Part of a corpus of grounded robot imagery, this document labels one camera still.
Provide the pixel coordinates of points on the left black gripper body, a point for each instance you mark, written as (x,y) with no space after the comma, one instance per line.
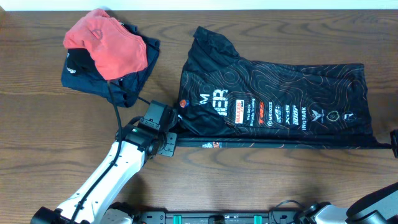
(166,144)

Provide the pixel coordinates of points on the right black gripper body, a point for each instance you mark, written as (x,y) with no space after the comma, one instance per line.
(395,137)

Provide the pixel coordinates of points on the black printed cycling jersey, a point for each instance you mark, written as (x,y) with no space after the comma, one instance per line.
(226,100)

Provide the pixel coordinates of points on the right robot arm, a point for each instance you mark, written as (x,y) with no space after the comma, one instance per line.
(377,207)

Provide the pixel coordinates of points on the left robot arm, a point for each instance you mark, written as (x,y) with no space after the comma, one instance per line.
(136,143)

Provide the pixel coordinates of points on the red folded shirt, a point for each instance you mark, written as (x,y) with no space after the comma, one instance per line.
(116,51)

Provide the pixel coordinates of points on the navy folded garment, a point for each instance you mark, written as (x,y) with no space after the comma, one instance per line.
(79,73)

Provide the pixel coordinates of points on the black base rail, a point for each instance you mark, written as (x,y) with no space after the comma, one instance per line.
(161,217)

